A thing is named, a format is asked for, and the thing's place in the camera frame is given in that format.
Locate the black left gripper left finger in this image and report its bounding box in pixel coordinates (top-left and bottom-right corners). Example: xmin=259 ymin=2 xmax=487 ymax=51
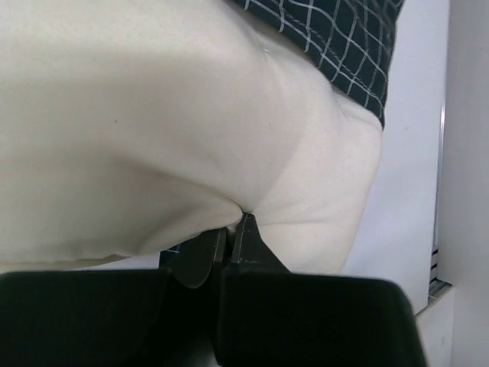
xmin=1 ymin=229 xmax=226 ymax=366

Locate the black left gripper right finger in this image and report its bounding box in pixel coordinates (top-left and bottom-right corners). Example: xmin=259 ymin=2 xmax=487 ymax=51
xmin=215 ymin=214 xmax=426 ymax=366

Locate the cream white pillow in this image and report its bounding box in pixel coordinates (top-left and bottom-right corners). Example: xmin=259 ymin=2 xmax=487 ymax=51
xmin=1 ymin=1 xmax=382 ymax=274

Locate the dark plaid pillowcase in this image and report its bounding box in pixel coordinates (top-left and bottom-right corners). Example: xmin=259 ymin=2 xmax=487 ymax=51
xmin=233 ymin=0 xmax=404 ymax=122

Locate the aluminium side rail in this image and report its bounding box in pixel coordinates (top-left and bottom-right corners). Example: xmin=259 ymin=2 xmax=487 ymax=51
xmin=428 ymin=101 xmax=447 ymax=304

